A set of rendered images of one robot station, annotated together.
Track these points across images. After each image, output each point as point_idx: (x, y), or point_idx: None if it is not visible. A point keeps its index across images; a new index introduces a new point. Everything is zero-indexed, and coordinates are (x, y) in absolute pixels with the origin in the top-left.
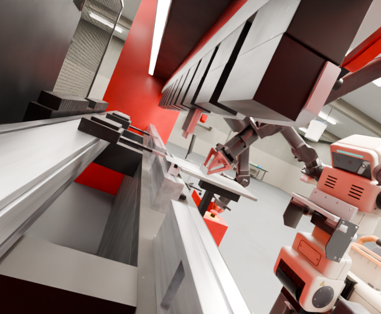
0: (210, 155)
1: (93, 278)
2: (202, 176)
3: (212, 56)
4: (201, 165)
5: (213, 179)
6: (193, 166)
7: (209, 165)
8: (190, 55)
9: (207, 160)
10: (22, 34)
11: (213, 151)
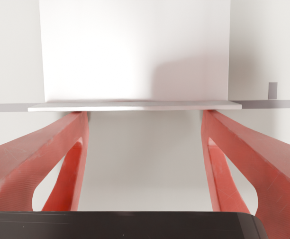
0: (247, 167)
1: None
2: (9, 76)
3: None
4: (224, 103)
5: (58, 164)
6: (207, 44)
7: (57, 121)
8: None
9: (223, 141)
10: None
11: (280, 210)
